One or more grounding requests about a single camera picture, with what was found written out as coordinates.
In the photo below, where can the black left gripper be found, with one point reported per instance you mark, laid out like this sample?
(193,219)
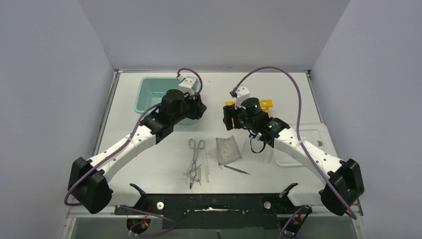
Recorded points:
(198,108)

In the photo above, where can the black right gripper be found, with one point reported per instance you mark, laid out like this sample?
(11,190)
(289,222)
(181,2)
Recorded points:
(230,112)

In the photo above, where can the metal tweezers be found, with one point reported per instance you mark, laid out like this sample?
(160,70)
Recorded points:
(236,170)

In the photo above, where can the metal crucible tongs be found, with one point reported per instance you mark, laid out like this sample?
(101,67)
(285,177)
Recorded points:
(195,146)

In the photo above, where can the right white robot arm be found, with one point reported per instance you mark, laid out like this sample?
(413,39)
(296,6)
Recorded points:
(343,180)

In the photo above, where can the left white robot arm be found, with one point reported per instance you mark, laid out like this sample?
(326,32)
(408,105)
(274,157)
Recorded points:
(89,178)

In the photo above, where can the yellow test tube rack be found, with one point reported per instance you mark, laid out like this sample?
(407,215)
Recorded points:
(265,104)

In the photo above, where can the teal plastic bin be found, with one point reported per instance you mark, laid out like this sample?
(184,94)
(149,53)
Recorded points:
(151,90)

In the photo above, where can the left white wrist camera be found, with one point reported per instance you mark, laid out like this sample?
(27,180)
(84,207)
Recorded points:
(187,84)

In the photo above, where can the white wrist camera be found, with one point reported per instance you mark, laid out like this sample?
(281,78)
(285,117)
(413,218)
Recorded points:
(187,84)
(240,94)

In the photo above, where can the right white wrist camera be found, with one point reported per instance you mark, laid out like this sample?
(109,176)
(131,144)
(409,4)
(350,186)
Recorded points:
(240,94)

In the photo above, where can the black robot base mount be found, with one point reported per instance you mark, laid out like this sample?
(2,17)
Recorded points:
(268,211)

